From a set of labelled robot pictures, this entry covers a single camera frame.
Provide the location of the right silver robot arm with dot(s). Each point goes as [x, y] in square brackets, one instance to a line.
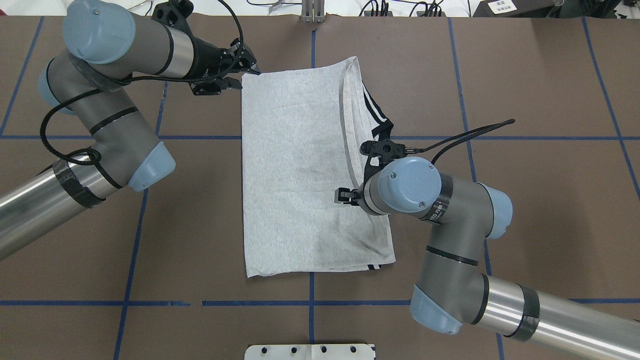
[450, 290]

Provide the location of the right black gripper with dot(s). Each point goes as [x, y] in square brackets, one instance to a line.
[345, 195]

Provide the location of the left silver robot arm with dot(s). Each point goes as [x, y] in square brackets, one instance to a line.
[100, 139]

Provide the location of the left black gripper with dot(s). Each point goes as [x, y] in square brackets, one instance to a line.
[206, 56]

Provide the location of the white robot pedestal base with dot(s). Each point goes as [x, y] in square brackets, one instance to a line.
[332, 351]

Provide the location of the grey cartoon print t-shirt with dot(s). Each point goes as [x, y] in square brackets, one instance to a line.
[301, 131]

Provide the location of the aluminium frame post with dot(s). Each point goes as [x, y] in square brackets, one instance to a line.
[313, 11]

